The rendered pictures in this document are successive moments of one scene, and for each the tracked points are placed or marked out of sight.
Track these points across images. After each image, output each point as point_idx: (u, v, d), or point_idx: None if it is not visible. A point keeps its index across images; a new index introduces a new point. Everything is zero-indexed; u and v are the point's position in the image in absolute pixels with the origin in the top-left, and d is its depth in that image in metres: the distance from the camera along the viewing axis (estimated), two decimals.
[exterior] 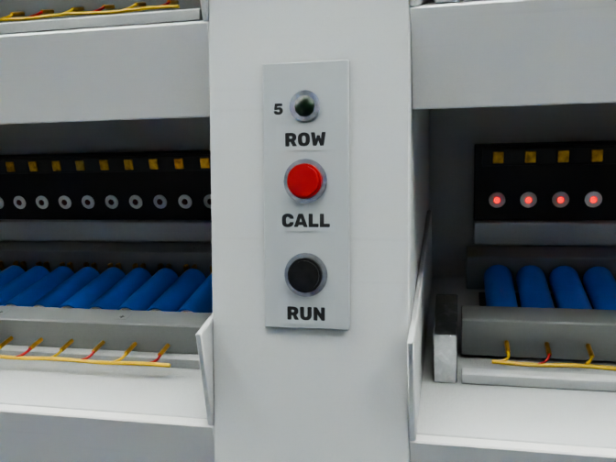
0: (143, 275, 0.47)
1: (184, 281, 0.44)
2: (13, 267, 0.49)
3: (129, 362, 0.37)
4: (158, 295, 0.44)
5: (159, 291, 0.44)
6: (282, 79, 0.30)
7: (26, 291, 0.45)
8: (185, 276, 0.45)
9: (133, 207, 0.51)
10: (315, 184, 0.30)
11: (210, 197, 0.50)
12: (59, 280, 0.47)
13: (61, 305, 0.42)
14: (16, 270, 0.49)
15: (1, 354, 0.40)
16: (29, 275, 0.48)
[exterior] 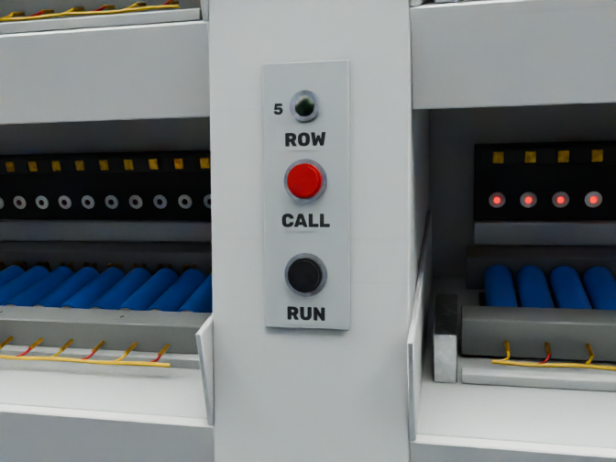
0: (143, 275, 0.47)
1: (184, 281, 0.44)
2: (13, 267, 0.49)
3: (129, 362, 0.37)
4: (158, 295, 0.44)
5: (159, 291, 0.44)
6: (282, 79, 0.30)
7: (26, 291, 0.45)
8: (185, 276, 0.45)
9: (133, 207, 0.51)
10: (315, 184, 0.30)
11: (210, 197, 0.50)
12: (59, 280, 0.47)
13: (61, 305, 0.42)
14: (16, 270, 0.49)
15: (1, 354, 0.40)
16: (29, 275, 0.48)
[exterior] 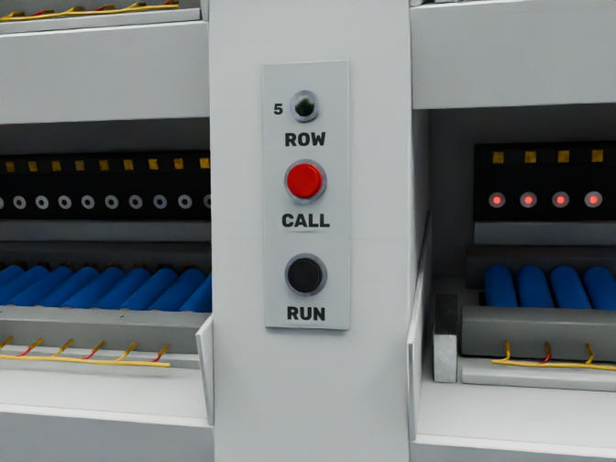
0: (143, 275, 0.47)
1: (184, 281, 0.44)
2: (13, 267, 0.49)
3: (129, 362, 0.37)
4: (158, 295, 0.44)
5: (159, 291, 0.44)
6: (282, 79, 0.30)
7: (26, 291, 0.45)
8: (185, 276, 0.45)
9: (133, 207, 0.51)
10: (315, 184, 0.30)
11: (210, 197, 0.50)
12: (59, 280, 0.47)
13: (61, 305, 0.42)
14: (16, 270, 0.49)
15: (1, 354, 0.40)
16: (29, 275, 0.48)
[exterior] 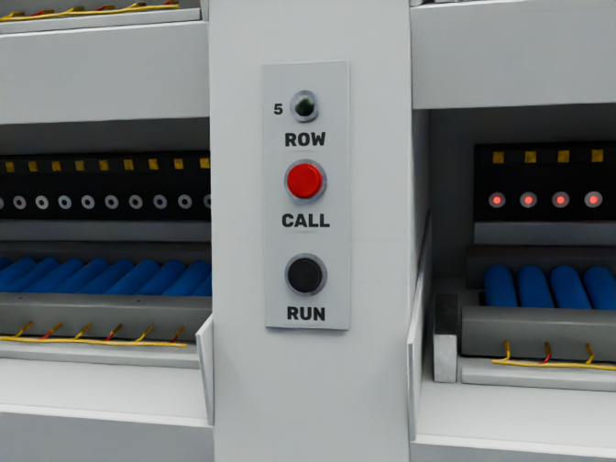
0: (152, 267, 0.48)
1: (192, 272, 0.46)
2: (25, 258, 0.51)
3: (148, 343, 0.39)
4: (167, 285, 0.45)
5: (169, 281, 0.46)
6: (282, 79, 0.30)
7: (39, 281, 0.46)
8: (193, 267, 0.47)
9: (133, 207, 0.51)
10: (315, 184, 0.30)
11: (210, 197, 0.50)
12: (71, 272, 0.49)
13: None
14: (28, 262, 0.51)
15: (1, 354, 0.40)
16: (41, 267, 0.49)
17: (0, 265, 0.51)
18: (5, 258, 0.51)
